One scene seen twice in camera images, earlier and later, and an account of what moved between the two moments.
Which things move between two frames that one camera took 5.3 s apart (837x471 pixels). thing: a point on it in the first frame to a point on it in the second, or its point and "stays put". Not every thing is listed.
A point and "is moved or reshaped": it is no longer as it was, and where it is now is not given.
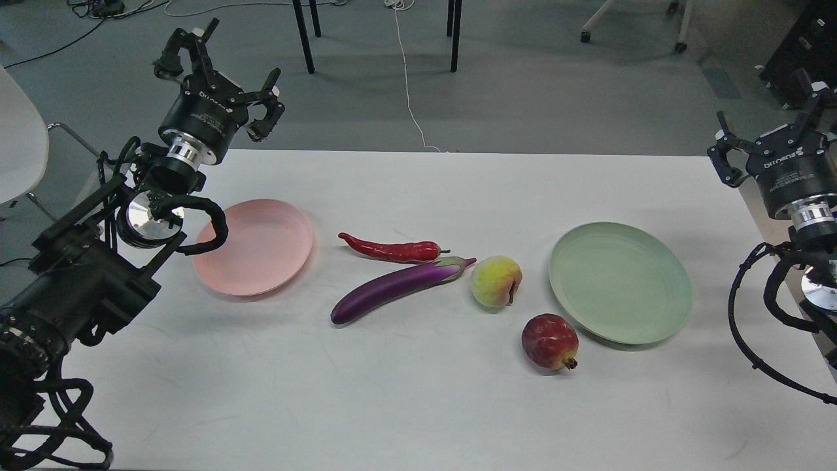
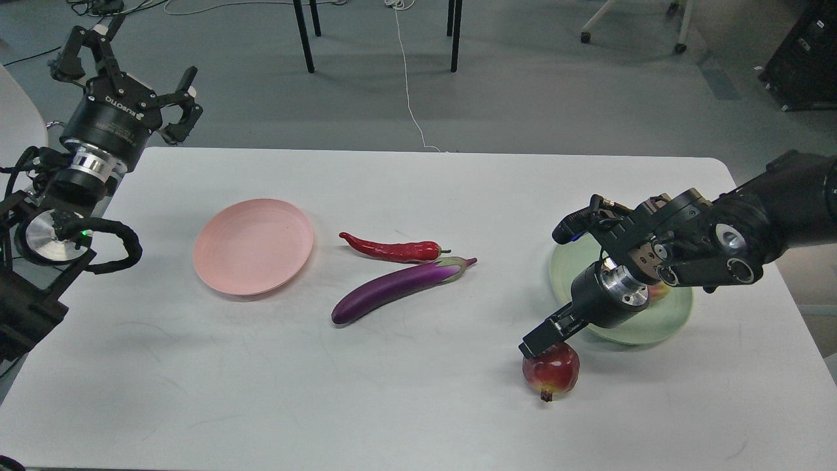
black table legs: [450, 12] stays put
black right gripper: [790, 163] to [605, 294]
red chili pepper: [414, 252] stays put
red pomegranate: [550, 341] is moved or reshaped
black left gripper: [211, 116] to [117, 114]
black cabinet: [807, 54] stays put
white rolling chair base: [680, 47] stays put
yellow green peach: [494, 280] to [657, 292]
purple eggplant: [393, 287] stays put
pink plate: [268, 243] stays put
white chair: [24, 141] stays put
